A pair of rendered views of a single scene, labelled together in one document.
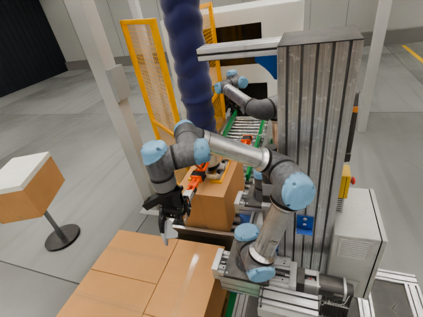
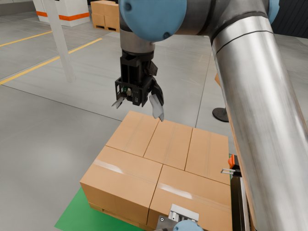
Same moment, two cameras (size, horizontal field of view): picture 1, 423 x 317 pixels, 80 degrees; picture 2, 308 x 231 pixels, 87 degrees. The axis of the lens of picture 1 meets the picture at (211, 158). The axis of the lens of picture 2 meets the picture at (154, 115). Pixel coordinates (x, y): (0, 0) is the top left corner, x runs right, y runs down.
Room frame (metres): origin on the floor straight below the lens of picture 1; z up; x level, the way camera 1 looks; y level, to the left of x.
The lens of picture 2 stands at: (0.63, -0.21, 1.84)
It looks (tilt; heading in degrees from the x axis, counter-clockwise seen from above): 41 degrees down; 81
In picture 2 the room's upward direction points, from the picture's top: 6 degrees clockwise
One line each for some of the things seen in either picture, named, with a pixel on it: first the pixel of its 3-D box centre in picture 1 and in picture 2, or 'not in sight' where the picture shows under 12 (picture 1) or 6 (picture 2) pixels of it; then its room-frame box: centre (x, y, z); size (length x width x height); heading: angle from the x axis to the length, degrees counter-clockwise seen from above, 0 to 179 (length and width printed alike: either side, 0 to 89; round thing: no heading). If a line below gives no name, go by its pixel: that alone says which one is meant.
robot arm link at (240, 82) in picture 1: (237, 82); not in sight; (1.67, -0.26, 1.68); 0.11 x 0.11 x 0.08; 22
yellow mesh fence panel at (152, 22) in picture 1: (164, 124); not in sight; (2.63, 0.45, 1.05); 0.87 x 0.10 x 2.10; 29
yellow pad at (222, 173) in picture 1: (221, 168); not in sight; (1.73, -0.07, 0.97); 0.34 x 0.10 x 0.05; 157
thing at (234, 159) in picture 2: not in sight; (239, 163); (1.21, 0.26, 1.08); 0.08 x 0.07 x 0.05; 157
